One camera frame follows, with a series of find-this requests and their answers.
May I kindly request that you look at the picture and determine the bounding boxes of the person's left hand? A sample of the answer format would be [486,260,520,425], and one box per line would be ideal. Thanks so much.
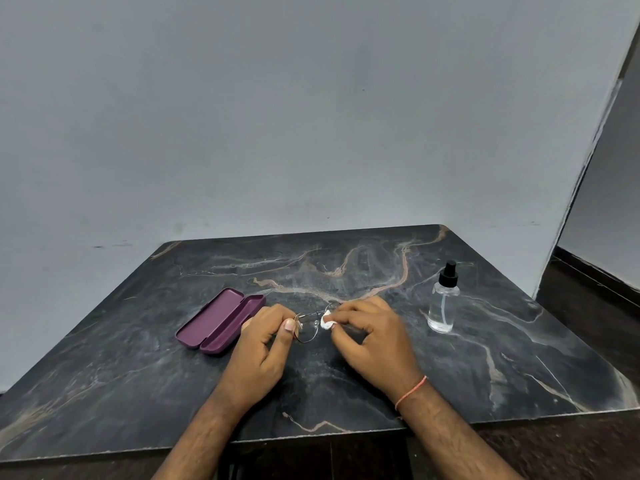
[212,303,299,418]

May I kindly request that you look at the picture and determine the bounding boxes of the person's right hand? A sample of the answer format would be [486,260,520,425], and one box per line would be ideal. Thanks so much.
[327,295,426,405]

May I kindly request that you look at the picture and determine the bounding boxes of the metal frame eyeglasses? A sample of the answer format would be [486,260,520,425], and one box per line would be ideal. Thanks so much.
[293,304,341,344]

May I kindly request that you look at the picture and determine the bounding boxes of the person's left forearm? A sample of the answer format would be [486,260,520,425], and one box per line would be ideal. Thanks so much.
[151,397,243,480]

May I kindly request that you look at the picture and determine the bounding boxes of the maroon glasses case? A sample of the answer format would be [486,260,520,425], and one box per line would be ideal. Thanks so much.
[175,287,267,355]

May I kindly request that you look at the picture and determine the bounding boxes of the orange thread wrist bracelet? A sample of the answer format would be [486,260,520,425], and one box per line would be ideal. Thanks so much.
[393,375,429,413]

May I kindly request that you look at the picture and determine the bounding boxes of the person's right forearm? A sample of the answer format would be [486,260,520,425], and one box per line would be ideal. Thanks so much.
[398,382,523,480]

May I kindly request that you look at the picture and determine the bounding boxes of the clear spray bottle black cap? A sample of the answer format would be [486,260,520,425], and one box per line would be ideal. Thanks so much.
[427,260,461,335]

